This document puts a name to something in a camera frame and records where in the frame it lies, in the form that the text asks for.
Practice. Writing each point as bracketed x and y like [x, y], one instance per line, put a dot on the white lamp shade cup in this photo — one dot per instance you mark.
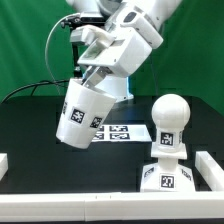
[84, 111]

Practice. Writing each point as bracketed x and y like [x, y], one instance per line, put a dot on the white light bulb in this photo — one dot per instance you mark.
[170, 114]

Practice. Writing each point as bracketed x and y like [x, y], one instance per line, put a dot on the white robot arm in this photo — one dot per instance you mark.
[116, 86]

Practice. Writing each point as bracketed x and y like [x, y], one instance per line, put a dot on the white lamp base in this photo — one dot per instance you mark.
[167, 175]

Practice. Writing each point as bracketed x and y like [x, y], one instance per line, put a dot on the white rail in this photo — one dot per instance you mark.
[111, 206]
[3, 164]
[210, 170]

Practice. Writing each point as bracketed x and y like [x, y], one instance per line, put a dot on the white right rail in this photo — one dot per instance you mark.
[210, 170]

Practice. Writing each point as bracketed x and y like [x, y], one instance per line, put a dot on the white left rail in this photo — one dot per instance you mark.
[3, 164]

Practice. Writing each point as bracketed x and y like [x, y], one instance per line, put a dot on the black camera on stand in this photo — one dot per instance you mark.
[79, 19]

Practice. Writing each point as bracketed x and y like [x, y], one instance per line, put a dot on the black camera stand pole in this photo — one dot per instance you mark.
[75, 56]

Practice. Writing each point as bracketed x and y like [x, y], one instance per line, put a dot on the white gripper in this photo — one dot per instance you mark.
[122, 58]

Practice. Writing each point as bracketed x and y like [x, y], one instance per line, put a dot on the white marker tag sheet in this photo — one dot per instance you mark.
[123, 133]

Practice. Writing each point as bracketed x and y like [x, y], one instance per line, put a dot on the white front rail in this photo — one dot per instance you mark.
[111, 206]

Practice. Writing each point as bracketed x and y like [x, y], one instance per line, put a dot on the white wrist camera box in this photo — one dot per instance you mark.
[142, 16]

